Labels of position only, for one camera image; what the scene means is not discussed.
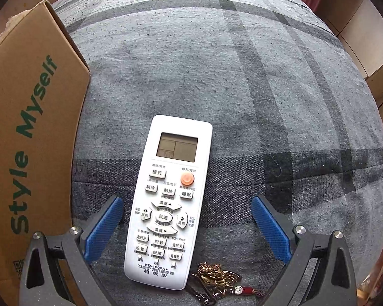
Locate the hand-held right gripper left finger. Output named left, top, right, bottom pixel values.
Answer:
left=17, top=195, right=124, bottom=306

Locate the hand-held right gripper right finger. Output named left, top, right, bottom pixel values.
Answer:
left=250, top=194, right=366, bottom=306

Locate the gold toad keychain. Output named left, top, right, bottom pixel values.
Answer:
left=187, top=261, right=270, bottom=306

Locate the white remote control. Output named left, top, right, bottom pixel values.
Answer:
left=124, top=114, right=214, bottom=291

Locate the brown cardboard box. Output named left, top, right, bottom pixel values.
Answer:
left=0, top=0, right=91, bottom=306

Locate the grey plaid bedsheet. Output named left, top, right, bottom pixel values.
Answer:
left=51, top=0, right=383, bottom=306

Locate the beige cabinet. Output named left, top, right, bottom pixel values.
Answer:
left=333, top=0, right=383, bottom=103

